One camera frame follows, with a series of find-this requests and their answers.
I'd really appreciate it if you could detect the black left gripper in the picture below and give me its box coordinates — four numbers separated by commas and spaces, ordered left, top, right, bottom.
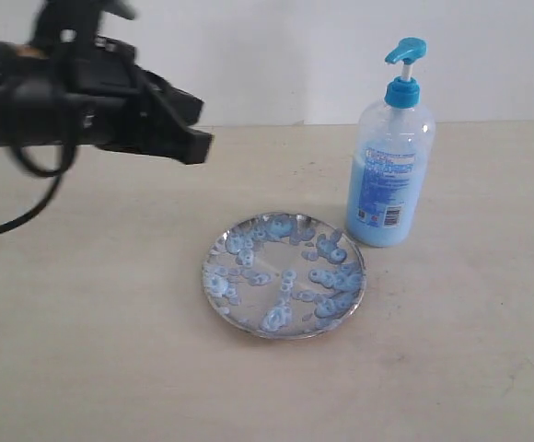
28, 1, 214, 165

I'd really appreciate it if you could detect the blue pump soap bottle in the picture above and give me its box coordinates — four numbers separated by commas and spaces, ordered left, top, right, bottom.
345, 37, 435, 248

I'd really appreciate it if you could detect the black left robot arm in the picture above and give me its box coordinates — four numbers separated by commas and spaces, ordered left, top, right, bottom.
0, 1, 213, 165

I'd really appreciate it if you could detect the round steel plate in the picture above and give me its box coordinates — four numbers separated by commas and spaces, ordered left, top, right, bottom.
202, 212, 366, 340

